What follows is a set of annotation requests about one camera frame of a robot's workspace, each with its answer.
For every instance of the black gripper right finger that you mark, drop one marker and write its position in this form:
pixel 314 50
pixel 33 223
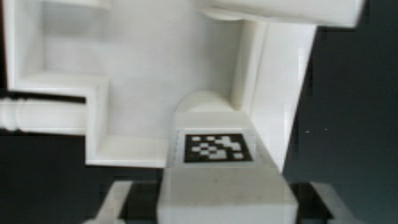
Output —
pixel 323 208

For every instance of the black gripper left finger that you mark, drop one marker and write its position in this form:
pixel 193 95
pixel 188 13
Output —
pixel 129 206

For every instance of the white chair seat part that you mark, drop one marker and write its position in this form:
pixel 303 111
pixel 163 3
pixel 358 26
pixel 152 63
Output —
pixel 166 78

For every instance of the white chair leg with tag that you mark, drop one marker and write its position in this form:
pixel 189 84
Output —
pixel 333 13

